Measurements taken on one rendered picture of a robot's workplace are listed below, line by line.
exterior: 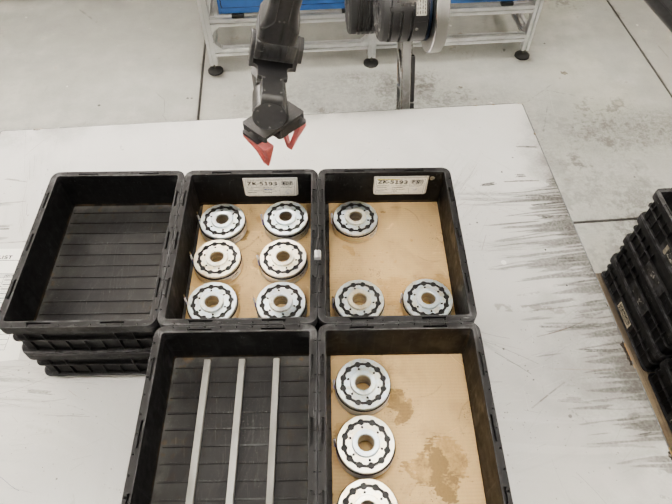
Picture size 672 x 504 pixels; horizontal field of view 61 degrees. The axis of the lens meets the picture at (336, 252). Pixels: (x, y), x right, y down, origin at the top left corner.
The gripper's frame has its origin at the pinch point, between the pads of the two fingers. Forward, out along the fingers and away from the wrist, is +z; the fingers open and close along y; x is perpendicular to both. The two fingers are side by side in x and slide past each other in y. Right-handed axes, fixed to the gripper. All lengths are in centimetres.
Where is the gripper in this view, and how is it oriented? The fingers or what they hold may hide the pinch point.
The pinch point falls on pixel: (277, 153)
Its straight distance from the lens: 115.0
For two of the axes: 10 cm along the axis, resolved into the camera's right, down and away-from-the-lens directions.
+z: 0.1, 6.0, 8.0
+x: -7.2, -5.5, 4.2
